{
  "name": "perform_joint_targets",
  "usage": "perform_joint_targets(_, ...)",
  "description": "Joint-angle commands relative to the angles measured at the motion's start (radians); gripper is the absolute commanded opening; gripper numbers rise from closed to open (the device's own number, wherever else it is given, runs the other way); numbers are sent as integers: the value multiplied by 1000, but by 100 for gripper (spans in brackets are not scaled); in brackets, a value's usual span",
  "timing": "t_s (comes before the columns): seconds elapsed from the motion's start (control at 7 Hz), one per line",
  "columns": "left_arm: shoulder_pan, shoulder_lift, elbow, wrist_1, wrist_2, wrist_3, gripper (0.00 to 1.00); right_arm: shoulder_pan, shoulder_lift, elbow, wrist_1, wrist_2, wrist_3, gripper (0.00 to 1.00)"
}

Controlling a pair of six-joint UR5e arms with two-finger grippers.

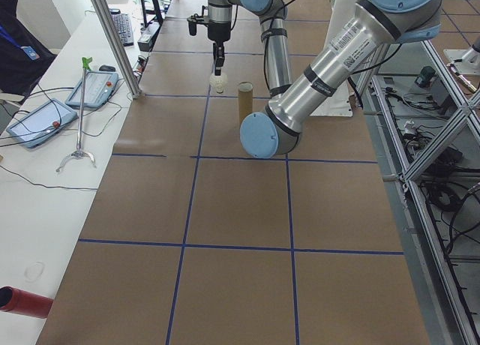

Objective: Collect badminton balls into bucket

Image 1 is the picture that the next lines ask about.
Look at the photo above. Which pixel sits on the white feather shuttlecock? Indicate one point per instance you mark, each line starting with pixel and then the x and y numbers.
pixel 219 84

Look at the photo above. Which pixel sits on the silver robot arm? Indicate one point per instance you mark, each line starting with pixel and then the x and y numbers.
pixel 330 78

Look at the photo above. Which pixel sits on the brown cardboard tube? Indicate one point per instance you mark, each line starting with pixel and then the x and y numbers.
pixel 245 101

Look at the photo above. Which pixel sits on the black box with label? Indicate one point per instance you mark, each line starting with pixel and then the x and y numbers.
pixel 148 41

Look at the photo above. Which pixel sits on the black computer keyboard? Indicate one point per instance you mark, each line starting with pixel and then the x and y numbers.
pixel 123 30

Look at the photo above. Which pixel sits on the dark computer mouse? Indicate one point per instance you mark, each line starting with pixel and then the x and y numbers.
pixel 107 68

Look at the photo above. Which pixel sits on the blue grey teach pendant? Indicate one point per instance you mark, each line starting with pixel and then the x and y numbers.
pixel 37 123
pixel 93 90

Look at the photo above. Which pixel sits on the person in black shirt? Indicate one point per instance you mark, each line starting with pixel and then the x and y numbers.
pixel 18 41

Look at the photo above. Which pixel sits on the dark green box device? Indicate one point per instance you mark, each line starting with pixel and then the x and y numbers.
pixel 425 77

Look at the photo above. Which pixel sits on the white side table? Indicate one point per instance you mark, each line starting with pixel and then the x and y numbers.
pixel 56 228

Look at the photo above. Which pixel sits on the red cylinder tube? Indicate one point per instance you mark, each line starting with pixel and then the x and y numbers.
pixel 26 303

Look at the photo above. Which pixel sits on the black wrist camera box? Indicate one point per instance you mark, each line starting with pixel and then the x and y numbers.
pixel 195 24

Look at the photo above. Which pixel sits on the aluminium profile post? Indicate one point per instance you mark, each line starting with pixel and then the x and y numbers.
pixel 116 41

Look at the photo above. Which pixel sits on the white square base plate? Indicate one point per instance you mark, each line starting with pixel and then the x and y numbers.
pixel 459 58

